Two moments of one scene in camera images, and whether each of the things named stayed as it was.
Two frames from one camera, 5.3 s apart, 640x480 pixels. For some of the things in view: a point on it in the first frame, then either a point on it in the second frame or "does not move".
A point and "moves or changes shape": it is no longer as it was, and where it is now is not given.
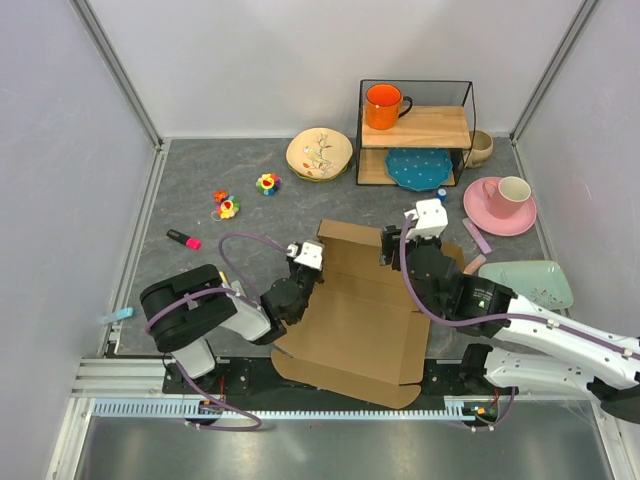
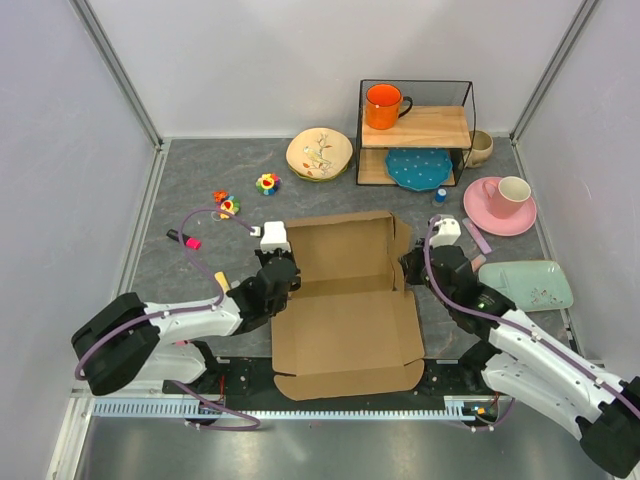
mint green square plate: (540, 282) does not move
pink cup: (507, 196) does not move
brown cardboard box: (360, 337) moves or changes shape
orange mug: (384, 105) does not move
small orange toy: (218, 195) does not move
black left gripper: (293, 265) to (263, 257)
